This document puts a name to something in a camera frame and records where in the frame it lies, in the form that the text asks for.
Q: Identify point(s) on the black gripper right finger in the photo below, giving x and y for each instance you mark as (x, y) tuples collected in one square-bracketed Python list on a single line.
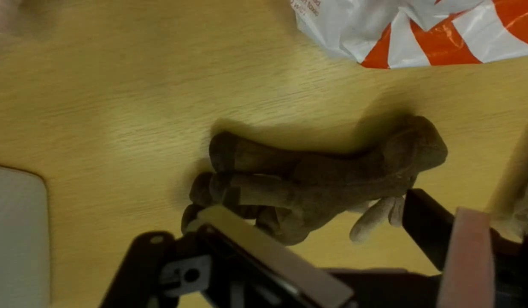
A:
[(465, 262)]

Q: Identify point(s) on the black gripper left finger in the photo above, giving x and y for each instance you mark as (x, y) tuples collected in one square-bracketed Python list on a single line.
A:
[(273, 257)]

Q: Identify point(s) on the brown plush animal toy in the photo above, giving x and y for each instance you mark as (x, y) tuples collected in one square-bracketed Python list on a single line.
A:
[(332, 182)]

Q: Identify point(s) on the clear bag of rubber bands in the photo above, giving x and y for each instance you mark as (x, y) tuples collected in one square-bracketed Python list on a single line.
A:
[(525, 206)]

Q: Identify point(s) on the white plastic carrier bag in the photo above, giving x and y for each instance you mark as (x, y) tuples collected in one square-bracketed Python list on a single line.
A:
[(422, 28)]

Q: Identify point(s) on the white plastic storage bin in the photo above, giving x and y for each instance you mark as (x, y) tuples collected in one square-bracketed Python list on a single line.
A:
[(17, 240)]

